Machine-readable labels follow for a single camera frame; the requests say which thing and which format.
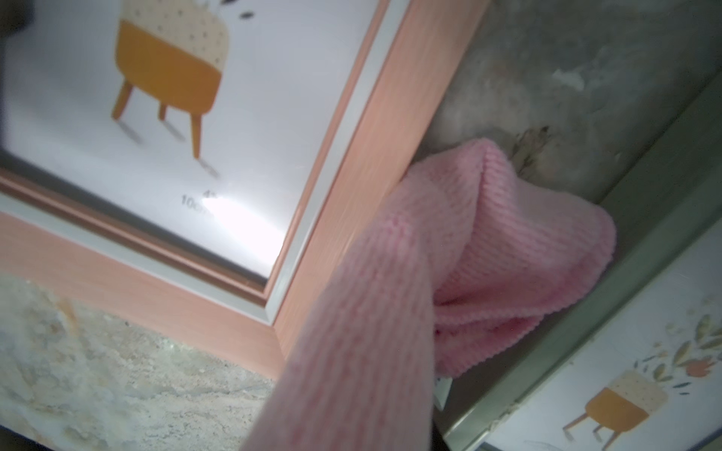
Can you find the pink cloth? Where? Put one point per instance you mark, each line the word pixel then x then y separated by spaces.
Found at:
pixel 463 261

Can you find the pink picture frame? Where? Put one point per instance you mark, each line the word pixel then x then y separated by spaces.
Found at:
pixel 198 167

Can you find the green picture frame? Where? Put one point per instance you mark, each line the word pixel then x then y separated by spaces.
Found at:
pixel 637 364

